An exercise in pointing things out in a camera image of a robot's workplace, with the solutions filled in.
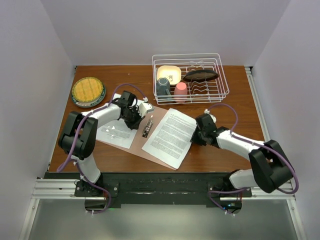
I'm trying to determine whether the pink file folder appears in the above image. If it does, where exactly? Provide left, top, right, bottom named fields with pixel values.
left=109, top=106, right=176, bottom=170

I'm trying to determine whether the pink cup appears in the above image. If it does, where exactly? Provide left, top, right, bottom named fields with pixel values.
left=173, top=82, right=188, bottom=101

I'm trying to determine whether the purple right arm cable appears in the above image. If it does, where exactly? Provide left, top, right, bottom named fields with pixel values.
left=204, top=103, right=300, bottom=215

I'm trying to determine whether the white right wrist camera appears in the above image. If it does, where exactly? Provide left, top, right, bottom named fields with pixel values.
left=209, top=114, right=217, bottom=123

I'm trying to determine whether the printed paper document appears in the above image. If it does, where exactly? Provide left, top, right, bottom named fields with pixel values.
left=142, top=108, right=197, bottom=170
left=96, top=93, right=138, bottom=150

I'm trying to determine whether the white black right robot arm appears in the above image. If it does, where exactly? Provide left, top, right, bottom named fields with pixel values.
left=191, top=113, right=299, bottom=197

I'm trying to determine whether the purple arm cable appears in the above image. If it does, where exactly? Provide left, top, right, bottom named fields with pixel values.
left=56, top=83, right=150, bottom=215
left=204, top=103, right=300, bottom=215

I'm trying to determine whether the dark green mug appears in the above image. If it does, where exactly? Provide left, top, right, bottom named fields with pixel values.
left=156, top=77, right=171, bottom=96

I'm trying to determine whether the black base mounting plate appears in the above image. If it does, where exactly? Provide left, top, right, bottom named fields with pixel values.
left=44, top=172, right=261, bottom=214

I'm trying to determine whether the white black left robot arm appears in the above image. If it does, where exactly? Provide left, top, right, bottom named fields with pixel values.
left=57, top=91, right=153, bottom=196

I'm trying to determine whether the dark brown oval plate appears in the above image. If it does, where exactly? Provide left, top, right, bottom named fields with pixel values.
left=182, top=69, right=220, bottom=82

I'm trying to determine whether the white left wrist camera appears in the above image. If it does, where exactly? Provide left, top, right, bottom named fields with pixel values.
left=138, top=102, right=154, bottom=117

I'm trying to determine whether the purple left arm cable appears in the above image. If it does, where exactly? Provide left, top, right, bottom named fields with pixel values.
left=56, top=83, right=150, bottom=215

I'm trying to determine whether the black folder clip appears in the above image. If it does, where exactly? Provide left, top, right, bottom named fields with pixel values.
left=142, top=118, right=153, bottom=138

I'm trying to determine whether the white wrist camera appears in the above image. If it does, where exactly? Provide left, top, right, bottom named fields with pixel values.
left=138, top=102, right=154, bottom=117
left=209, top=114, right=217, bottom=123

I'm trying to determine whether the cream square bowl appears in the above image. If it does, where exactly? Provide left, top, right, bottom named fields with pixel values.
left=156, top=65, right=182, bottom=86

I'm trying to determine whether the white wire dish rack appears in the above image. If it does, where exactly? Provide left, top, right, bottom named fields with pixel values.
left=152, top=53, right=230, bottom=105

